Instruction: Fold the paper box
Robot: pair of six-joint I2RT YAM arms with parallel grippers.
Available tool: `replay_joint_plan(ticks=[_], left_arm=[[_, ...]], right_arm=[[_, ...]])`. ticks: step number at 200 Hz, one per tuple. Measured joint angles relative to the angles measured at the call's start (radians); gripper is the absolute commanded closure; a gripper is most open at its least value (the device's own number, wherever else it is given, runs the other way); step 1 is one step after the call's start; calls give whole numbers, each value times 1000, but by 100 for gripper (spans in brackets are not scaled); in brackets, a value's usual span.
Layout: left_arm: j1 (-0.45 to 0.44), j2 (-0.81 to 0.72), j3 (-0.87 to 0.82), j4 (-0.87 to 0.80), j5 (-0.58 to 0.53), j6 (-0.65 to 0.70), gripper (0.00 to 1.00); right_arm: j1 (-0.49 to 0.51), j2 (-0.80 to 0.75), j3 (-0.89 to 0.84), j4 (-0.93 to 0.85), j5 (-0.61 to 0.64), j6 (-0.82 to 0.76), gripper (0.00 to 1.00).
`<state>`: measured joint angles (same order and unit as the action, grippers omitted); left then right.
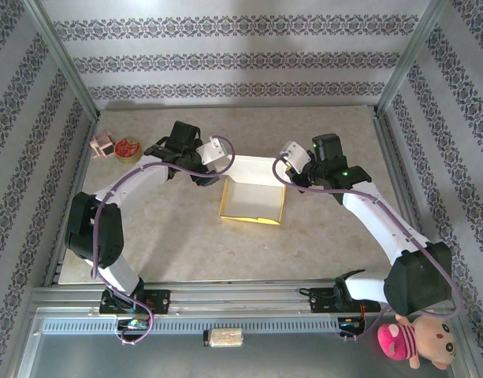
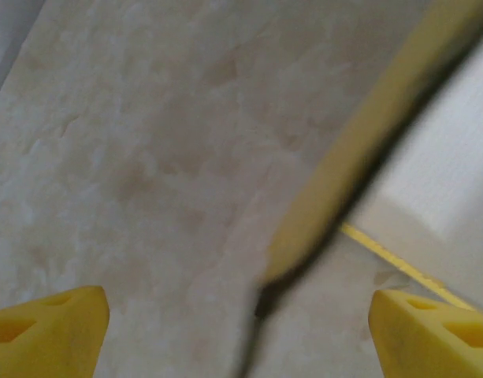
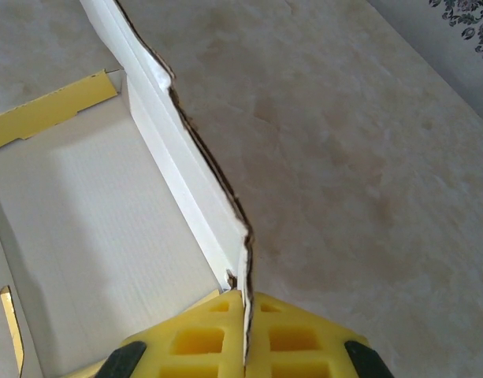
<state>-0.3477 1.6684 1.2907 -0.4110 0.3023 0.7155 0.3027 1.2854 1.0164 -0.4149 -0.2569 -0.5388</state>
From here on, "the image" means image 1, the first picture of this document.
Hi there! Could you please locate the aluminium frame post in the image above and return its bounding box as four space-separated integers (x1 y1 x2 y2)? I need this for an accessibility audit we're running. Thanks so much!
22 0 101 119
377 0 454 119

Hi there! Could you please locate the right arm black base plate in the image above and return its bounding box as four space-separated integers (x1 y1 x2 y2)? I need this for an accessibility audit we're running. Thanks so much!
310 287 381 314

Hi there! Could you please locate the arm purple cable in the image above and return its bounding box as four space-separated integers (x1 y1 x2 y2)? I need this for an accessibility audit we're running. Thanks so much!
272 155 465 343
90 135 237 347

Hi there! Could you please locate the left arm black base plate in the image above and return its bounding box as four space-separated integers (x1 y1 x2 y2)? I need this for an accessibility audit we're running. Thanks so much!
98 289 171 316

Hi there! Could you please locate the small pink plastic toy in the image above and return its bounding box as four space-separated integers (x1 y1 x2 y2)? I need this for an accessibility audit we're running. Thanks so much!
89 132 115 159

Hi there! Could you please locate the pink and beige plush toy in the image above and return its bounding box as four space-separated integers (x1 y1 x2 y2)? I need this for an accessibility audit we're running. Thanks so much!
377 310 459 371

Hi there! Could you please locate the red round tin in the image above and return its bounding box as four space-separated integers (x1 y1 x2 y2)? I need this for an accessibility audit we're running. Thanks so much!
113 136 143 166

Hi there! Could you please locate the grey slotted cable duct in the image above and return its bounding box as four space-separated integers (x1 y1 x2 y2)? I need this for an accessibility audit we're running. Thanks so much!
39 317 370 336

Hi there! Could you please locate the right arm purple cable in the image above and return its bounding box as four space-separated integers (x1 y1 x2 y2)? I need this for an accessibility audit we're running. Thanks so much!
272 155 465 343

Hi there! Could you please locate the aluminium side rail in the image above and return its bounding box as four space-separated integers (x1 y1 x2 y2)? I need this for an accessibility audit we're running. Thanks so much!
372 109 438 284
43 113 102 285

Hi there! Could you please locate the yellow white paper box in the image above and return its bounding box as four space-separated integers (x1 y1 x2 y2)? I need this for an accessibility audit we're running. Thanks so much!
214 154 288 227

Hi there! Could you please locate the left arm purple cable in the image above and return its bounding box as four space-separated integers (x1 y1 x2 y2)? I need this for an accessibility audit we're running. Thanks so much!
90 135 237 347

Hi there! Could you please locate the aluminium mounting rail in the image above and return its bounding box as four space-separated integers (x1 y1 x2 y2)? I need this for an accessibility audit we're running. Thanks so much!
28 280 451 316

